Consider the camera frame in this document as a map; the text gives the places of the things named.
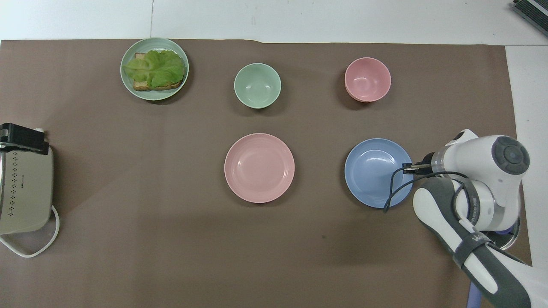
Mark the toast slice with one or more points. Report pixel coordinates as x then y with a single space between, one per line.
143 85

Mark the green plate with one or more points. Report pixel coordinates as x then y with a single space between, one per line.
130 87

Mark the pink bowl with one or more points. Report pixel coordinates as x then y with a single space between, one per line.
367 79

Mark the blue plate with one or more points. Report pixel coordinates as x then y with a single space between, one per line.
368 171

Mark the green lettuce leaf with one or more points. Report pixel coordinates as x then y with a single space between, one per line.
156 67

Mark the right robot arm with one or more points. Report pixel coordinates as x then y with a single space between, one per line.
483 162

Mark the green bowl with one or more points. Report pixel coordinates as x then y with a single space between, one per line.
257 85

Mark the dark ribbed object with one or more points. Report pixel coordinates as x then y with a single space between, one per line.
533 9

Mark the pink plate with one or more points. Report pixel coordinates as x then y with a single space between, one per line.
259 168

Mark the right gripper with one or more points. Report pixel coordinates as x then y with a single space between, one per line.
425 167

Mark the beige toaster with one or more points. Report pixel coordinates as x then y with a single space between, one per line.
23 192

